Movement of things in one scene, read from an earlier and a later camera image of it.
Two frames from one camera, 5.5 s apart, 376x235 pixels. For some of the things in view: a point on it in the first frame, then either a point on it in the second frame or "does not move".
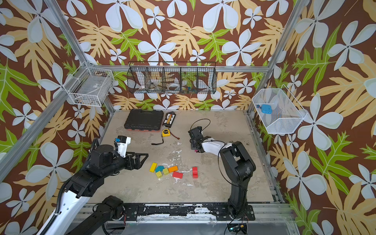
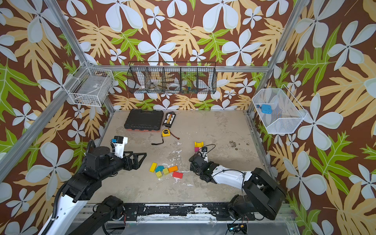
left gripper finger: [138, 164] does not move
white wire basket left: [89, 85] does not move
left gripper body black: [129, 163] does not move
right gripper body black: [194, 135] → [198, 164]
